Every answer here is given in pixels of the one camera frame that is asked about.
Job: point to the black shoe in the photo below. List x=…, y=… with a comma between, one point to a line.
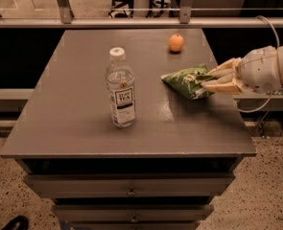
x=17, y=223

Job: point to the metal railing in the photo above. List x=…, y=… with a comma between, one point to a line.
x=92, y=14

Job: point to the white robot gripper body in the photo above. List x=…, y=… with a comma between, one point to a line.
x=259, y=69

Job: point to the lower grey drawer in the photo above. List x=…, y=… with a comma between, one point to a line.
x=132, y=213

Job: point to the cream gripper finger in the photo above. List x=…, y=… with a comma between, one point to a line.
x=231, y=64
x=233, y=87

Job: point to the clear plastic tea bottle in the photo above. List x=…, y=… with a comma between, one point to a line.
x=120, y=86

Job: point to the green jalapeno chip bag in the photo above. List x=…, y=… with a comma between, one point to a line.
x=187, y=82

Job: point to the black office chair base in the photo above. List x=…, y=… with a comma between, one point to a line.
x=138, y=8

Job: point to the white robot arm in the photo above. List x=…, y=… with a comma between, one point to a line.
x=231, y=74

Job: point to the upper grey drawer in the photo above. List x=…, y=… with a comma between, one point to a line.
x=132, y=185

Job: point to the orange fruit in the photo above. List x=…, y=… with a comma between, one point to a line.
x=175, y=43

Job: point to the grey drawer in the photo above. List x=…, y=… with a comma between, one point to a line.
x=132, y=213
x=132, y=185

